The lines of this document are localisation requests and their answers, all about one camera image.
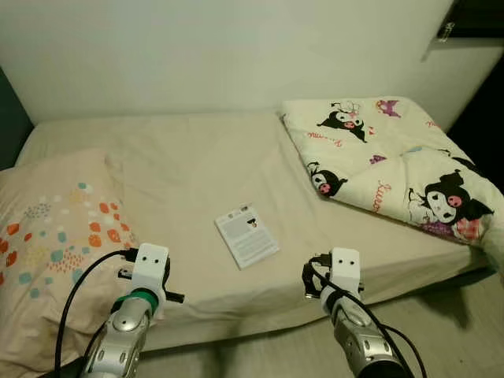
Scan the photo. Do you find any white printed booklet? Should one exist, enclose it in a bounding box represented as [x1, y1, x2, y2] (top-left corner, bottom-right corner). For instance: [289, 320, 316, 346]
[214, 203, 281, 270]

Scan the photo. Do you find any cream cartoon print quilt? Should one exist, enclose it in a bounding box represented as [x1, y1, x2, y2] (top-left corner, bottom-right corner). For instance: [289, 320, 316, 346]
[281, 96, 504, 272]

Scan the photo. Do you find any bed with beige sheet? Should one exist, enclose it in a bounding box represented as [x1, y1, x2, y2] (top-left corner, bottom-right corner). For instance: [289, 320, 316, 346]
[0, 110, 504, 351]

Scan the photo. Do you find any pink dotted pillow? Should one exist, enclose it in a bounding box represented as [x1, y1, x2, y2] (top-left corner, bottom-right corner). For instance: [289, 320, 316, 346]
[0, 150, 143, 378]

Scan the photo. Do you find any black wardrobe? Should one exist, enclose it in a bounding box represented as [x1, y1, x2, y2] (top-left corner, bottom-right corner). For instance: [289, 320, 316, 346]
[445, 59, 504, 178]

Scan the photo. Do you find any dark teal panel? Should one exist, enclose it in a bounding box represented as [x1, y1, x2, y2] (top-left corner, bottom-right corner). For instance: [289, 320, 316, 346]
[0, 67, 36, 170]

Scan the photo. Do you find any dark window blind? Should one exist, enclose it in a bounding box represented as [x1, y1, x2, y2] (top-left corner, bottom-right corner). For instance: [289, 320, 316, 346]
[437, 0, 504, 40]

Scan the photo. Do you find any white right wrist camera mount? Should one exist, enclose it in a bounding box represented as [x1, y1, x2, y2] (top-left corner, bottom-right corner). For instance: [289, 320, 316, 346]
[329, 248, 363, 296]

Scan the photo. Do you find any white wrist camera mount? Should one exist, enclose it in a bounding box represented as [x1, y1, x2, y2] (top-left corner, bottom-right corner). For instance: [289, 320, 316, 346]
[130, 244, 170, 296]
[329, 248, 363, 296]

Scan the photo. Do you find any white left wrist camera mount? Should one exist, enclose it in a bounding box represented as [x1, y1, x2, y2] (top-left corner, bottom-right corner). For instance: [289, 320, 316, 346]
[130, 244, 170, 296]

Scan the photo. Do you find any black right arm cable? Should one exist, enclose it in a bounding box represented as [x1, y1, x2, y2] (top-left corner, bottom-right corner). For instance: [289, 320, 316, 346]
[303, 260, 428, 378]

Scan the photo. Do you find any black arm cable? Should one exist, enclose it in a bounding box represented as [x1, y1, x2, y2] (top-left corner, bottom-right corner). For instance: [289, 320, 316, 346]
[303, 260, 428, 378]
[54, 250, 139, 378]

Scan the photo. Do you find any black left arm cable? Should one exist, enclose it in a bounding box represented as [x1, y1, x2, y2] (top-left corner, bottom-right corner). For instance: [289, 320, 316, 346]
[54, 250, 139, 378]

